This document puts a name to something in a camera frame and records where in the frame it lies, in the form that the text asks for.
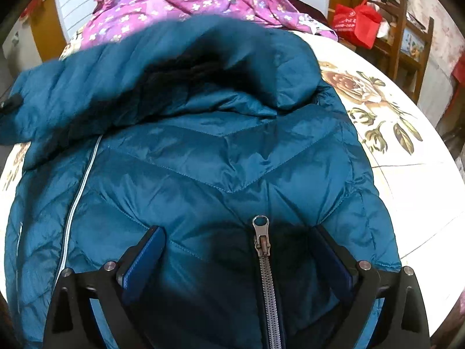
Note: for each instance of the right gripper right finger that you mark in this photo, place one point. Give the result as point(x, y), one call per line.
point(360, 286)

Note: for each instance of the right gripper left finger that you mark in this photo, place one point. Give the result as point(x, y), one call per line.
point(117, 285)

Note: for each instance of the teal puffer jacket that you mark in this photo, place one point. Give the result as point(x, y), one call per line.
point(197, 127)

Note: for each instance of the cream floral bed sheet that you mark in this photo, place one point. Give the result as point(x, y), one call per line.
point(416, 179)

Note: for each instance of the wooden chair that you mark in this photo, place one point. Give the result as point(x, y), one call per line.
point(405, 50)

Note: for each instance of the purple floral cloth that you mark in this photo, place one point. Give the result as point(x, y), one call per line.
point(113, 20)

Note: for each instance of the red shopping bag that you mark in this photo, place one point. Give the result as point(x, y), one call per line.
point(358, 25)

